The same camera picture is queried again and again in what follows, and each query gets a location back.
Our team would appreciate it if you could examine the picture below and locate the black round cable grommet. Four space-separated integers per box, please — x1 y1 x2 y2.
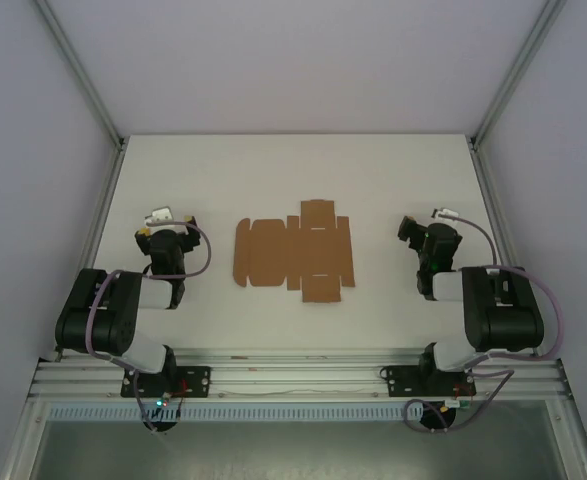
142 417 179 434
419 402 458 432

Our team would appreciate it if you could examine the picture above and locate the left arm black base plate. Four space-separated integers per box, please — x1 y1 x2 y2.
120 365 212 399

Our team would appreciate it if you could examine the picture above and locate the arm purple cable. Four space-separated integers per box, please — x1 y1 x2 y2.
403 209 565 434
86 219 213 436

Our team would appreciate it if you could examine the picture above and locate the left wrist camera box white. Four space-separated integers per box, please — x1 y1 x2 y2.
145 206 175 226

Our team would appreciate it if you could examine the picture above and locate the grey metal sheet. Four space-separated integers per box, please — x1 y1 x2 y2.
25 419 582 480

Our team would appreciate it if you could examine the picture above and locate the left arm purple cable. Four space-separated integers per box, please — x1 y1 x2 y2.
86 219 213 436

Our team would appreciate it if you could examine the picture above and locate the aluminium frame post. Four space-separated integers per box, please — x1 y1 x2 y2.
470 0 567 151
35 0 126 151

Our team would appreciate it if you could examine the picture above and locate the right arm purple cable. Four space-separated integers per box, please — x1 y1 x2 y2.
403 209 565 434

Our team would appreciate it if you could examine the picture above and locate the slotted pale blue cable duct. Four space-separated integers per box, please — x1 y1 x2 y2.
47 403 474 422

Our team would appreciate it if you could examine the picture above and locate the aluminium table side rail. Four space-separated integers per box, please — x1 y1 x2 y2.
52 144 127 361

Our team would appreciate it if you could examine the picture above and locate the aluminium mounting rail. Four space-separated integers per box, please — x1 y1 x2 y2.
27 349 572 401

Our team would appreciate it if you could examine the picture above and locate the brown cardboard box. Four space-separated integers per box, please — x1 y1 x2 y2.
232 199 357 305

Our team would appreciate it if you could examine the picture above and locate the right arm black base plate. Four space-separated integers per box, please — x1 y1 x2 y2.
380 364 477 399

